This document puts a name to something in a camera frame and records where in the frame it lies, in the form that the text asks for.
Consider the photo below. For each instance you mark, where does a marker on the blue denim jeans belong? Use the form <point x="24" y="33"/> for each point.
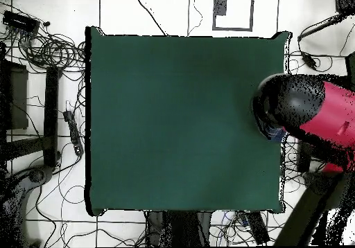
<point x="276" y="134"/>

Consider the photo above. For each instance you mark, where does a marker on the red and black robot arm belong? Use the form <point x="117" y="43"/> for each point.
<point x="332" y="115"/>

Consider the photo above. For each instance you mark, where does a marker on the dark green table cloth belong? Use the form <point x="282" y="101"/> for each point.
<point x="133" y="92"/>

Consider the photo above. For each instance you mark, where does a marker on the black power strip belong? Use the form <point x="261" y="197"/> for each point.
<point x="73" y="133"/>
<point x="258" y="228"/>

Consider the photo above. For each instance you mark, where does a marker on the grey floor socket plate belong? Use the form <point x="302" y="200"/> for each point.
<point x="220" y="7"/>

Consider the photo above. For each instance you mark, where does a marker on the grey tape square outline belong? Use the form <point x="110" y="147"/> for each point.
<point x="251" y="12"/>

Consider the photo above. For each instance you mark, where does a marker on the grey stand leg round foot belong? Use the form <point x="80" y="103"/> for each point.
<point x="316" y="181"/>
<point x="36" y="174"/>

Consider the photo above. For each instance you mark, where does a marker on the black power adapter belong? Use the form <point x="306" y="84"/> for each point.
<point x="309" y="60"/>

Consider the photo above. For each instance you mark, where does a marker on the black hub box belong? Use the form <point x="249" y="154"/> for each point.
<point x="20" y="22"/>

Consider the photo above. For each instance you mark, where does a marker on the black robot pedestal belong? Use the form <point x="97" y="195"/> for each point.
<point x="177" y="228"/>

